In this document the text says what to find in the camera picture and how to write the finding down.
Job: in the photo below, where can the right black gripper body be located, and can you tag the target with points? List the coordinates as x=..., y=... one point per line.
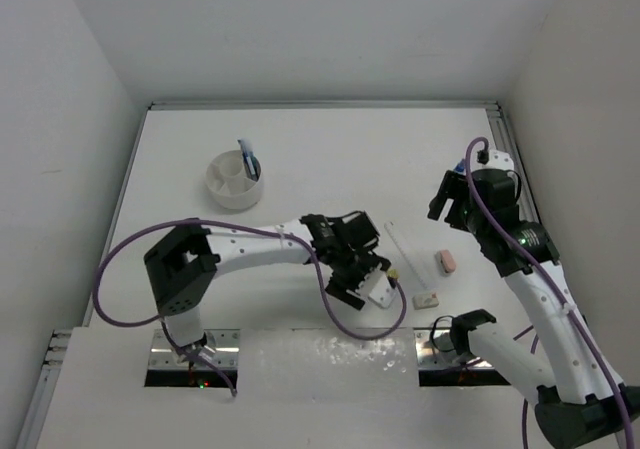
x=460, y=215

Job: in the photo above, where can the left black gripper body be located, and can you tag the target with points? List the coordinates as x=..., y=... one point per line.
x=350, y=270

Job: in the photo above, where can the small blue-capped glue bottle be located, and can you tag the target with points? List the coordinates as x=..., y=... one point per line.
x=457, y=166

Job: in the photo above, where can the pink eraser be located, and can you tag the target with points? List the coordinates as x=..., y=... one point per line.
x=446, y=261

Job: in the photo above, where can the white boxed eraser red label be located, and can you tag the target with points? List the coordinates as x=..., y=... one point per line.
x=425, y=301

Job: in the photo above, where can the clear blue pen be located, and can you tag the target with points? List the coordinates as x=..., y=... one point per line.
x=255, y=163

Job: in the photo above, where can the dark blue pen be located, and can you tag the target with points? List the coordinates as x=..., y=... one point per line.
x=246, y=158

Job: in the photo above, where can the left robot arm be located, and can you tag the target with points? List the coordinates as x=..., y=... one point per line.
x=183, y=264

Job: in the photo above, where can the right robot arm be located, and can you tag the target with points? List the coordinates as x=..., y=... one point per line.
x=576, y=396

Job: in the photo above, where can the clear plastic ruler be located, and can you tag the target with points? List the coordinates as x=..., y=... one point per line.
x=411, y=255

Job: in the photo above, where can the white round compartment organizer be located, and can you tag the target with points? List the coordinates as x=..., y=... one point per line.
x=229, y=185

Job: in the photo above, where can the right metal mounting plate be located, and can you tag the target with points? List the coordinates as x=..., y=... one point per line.
x=439, y=365

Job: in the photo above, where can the metal mounting plate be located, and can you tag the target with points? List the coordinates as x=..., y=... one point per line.
x=216, y=367
x=439, y=365

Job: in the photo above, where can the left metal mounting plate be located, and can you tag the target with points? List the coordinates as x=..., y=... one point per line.
x=216, y=367

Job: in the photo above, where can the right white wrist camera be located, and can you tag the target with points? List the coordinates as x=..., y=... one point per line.
x=495, y=159

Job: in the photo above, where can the aluminium frame rail right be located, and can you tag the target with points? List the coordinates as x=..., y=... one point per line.
x=504, y=139

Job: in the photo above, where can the aluminium frame rail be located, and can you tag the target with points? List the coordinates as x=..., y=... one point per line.
x=504, y=139
x=44, y=389

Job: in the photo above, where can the aluminium frame rail left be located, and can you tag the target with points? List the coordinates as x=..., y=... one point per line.
x=44, y=389

